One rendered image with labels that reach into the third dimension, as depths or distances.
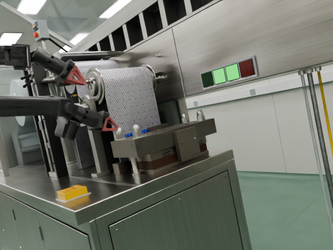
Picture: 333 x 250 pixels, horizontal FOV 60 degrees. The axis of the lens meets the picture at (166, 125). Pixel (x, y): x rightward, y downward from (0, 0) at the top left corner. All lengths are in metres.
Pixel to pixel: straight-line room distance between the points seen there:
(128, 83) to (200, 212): 0.57
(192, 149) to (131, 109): 0.30
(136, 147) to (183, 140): 0.19
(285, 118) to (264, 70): 2.66
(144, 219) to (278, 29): 0.70
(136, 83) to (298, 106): 2.59
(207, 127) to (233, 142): 2.97
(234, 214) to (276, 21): 0.71
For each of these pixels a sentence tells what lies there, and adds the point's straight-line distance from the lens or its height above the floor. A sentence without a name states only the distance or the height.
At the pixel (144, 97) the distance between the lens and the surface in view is 1.22.
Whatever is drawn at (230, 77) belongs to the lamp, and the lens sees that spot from 1.07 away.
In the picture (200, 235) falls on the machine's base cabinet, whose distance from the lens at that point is 1.07.
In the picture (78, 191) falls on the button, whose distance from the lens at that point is 0.92.
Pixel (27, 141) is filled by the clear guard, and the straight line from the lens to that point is 2.07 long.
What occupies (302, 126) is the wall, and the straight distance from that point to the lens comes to 3.57.
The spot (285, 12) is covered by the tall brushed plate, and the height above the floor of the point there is 1.31.
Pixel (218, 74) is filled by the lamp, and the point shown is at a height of 1.19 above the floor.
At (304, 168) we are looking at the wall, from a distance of 3.71.
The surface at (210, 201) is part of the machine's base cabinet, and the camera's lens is 1.09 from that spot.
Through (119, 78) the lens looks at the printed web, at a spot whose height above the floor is 1.26.
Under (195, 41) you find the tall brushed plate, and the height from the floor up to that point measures 1.34.
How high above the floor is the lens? 1.10
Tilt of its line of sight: 3 degrees down
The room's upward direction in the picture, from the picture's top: 12 degrees counter-clockwise
